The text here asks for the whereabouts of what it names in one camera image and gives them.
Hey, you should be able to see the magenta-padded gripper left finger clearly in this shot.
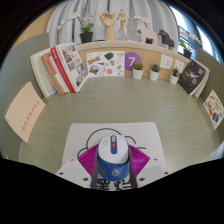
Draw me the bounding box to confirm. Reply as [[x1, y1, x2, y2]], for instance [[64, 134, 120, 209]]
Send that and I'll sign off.
[[54, 143, 101, 190]]

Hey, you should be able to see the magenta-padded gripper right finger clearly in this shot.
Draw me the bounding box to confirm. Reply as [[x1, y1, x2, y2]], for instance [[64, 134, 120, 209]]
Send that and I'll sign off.
[[128, 143, 170, 188]]

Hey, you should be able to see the blue and white computer mouse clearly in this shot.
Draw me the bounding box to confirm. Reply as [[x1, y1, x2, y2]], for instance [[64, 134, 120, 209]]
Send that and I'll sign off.
[[96, 133, 130, 183]]

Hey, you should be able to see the white cartoon-print mouse pad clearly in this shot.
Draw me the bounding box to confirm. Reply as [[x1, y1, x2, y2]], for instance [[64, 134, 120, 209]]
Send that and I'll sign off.
[[61, 121, 167, 192]]

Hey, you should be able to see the beige paper card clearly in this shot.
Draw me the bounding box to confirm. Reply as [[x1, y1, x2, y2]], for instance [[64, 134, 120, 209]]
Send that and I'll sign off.
[[4, 81, 47, 144]]

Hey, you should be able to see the colourful sticker sheet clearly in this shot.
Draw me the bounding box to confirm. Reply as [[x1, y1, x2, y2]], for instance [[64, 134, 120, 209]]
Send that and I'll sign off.
[[202, 88, 224, 130]]

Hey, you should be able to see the small plant in white pot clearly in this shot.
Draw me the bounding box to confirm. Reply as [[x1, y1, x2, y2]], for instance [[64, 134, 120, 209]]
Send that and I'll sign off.
[[148, 63, 161, 82], [132, 61, 145, 80], [169, 66, 181, 86]]

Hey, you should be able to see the black book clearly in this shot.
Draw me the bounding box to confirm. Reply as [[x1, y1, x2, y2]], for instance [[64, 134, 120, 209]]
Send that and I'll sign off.
[[177, 59, 208, 96]]

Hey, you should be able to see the red and white magazine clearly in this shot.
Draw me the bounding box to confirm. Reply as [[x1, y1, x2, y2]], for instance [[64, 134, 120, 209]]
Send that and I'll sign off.
[[49, 42, 89, 94]]

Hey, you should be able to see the white picture sticker sheet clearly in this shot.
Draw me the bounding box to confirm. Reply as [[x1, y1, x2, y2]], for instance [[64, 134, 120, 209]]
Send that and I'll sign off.
[[85, 50, 126, 78]]

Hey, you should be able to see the purple round number sign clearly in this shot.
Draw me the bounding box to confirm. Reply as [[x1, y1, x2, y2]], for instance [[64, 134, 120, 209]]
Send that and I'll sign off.
[[124, 51, 143, 72]]

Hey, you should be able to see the white orchid in black pot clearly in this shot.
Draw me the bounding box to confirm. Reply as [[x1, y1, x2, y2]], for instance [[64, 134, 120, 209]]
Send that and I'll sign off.
[[56, 12, 95, 44], [178, 31, 201, 59], [132, 14, 151, 34]]

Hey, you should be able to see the dark horse figure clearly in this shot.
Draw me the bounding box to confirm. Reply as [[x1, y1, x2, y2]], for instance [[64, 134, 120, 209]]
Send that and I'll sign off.
[[157, 29, 175, 49]]

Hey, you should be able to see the pink horse figure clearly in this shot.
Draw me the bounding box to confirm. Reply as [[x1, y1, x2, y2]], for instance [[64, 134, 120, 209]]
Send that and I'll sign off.
[[135, 22, 159, 45]]

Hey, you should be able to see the dark-framed window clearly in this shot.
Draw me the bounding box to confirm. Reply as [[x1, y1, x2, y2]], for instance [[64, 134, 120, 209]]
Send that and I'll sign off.
[[169, 4, 221, 64]]

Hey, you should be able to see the wooden artist mannequin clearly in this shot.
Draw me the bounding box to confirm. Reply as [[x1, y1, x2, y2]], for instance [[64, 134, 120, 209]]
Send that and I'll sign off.
[[115, 7, 130, 40]]

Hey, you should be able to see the wooden hand model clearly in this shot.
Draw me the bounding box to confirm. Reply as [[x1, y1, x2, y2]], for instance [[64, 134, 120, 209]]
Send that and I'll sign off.
[[99, 10, 118, 42]]

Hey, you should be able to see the grey curtain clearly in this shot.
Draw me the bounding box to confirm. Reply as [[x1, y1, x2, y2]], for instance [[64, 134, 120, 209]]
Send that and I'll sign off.
[[46, 0, 179, 48]]

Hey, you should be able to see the white wall socket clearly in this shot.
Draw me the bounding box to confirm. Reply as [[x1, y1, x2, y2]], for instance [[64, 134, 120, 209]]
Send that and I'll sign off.
[[159, 54, 174, 70], [174, 59, 186, 74]]

